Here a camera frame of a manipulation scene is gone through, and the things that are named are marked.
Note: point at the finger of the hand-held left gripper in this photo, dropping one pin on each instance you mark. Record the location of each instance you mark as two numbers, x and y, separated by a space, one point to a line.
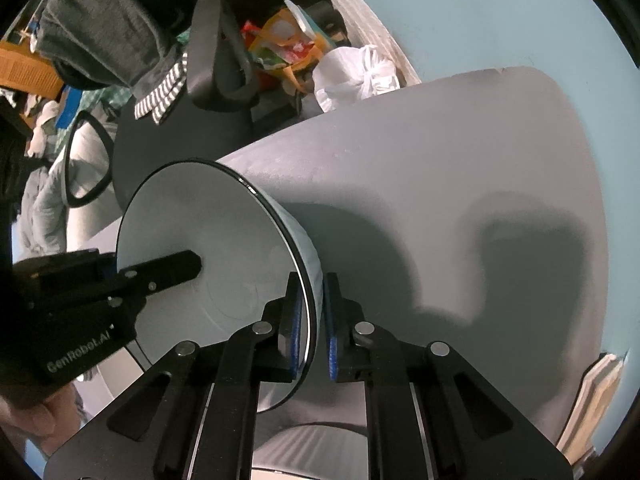
170 267

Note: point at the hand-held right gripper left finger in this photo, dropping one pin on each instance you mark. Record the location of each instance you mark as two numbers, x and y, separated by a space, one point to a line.
295 330

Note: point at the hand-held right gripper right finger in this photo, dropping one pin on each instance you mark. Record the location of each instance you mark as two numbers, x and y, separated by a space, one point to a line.
330 330

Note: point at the white bowl dark rim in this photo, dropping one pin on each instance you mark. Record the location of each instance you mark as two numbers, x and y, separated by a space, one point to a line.
210 220

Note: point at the person's left hand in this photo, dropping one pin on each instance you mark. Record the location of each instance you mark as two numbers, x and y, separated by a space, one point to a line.
40 415

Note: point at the grey duvet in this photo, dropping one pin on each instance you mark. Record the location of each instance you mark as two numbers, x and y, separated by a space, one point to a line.
55 195

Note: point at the black office chair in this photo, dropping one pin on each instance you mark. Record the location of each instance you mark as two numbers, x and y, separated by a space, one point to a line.
200 125

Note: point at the green checked tablecloth table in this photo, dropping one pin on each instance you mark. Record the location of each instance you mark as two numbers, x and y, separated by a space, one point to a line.
102 97

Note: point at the blue open box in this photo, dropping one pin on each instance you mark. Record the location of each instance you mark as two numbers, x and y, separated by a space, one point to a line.
67 107

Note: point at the wooden louvred wardrobe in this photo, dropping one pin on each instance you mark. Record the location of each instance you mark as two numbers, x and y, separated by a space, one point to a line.
25 67

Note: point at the grey hooded sweater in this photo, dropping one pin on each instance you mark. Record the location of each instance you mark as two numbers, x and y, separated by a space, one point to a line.
100 25

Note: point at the tied white plastic bag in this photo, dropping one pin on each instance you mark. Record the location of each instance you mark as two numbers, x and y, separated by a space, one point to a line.
350 77

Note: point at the orange shopping bag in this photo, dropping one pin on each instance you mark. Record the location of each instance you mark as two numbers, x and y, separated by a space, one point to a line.
280 35

